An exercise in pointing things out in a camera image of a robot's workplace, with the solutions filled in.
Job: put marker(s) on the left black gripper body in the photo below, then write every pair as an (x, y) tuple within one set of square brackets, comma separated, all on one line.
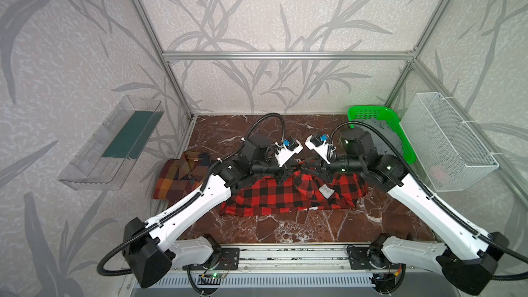
[(282, 170)]

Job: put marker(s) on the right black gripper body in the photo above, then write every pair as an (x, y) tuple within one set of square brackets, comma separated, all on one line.
[(323, 168)]

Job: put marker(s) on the red black plaid shirt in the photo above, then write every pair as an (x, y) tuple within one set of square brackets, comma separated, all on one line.
[(299, 192)]

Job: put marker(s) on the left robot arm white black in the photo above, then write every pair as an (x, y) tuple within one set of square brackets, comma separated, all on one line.
[(223, 180)]

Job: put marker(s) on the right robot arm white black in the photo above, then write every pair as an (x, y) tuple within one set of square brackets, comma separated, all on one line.
[(392, 175)]

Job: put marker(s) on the grey shirt in basket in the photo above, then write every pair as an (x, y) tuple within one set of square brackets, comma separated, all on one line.
[(387, 132)]

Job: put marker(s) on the green plastic basket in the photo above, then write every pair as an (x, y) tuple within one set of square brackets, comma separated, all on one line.
[(392, 120)]

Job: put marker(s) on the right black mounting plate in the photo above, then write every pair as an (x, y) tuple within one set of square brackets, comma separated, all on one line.
[(364, 257)]

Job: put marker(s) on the black mounting plate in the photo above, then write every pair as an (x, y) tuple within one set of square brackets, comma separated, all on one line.
[(221, 259), (364, 257)]

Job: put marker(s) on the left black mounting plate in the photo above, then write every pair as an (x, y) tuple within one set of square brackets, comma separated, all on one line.
[(221, 259)]

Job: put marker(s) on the folded multicolour plaid shirt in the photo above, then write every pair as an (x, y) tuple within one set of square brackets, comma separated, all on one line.
[(179, 177)]

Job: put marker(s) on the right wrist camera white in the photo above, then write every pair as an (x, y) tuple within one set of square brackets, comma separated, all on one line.
[(322, 145)]

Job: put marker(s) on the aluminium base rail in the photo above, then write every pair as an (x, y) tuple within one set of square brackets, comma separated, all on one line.
[(288, 260)]

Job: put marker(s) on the white wire mesh basket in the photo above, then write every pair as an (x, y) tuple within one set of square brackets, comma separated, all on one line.
[(451, 154)]

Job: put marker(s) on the aluminium frame crossbar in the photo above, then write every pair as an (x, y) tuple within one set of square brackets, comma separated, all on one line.
[(284, 55)]

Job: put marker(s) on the clear plastic wall tray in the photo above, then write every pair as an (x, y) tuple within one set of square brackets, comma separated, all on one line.
[(106, 160)]

